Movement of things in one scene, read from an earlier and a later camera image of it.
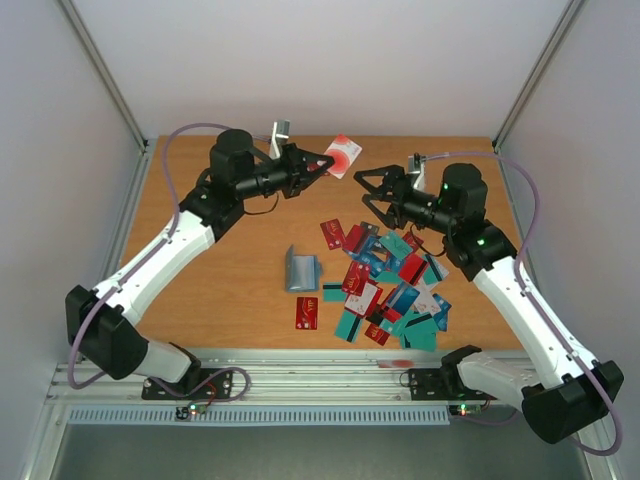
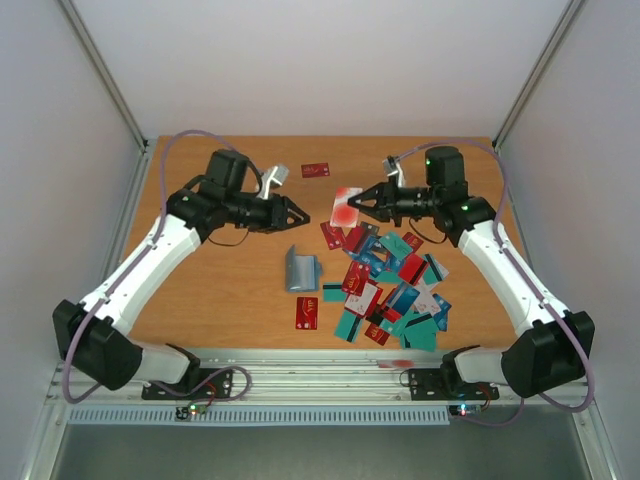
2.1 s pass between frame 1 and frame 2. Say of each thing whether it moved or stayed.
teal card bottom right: stayed
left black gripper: moved
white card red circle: moved
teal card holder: stayed
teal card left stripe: stayed
